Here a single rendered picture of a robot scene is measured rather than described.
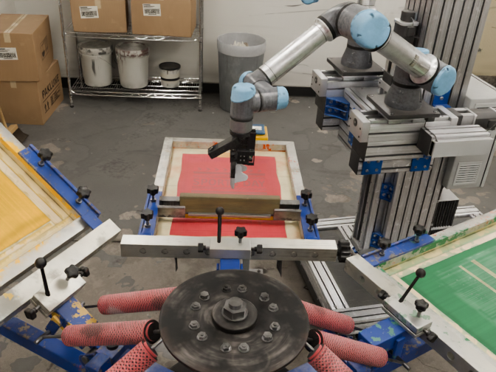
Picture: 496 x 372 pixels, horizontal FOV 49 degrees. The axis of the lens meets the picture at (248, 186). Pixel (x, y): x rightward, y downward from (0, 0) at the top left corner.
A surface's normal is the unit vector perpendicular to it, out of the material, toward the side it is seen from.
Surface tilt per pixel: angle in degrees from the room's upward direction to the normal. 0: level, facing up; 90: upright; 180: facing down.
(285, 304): 0
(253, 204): 90
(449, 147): 90
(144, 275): 0
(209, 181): 0
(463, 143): 90
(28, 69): 90
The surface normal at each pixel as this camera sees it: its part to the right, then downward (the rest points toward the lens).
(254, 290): 0.05, -0.86
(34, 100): 0.02, 0.51
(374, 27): 0.32, 0.44
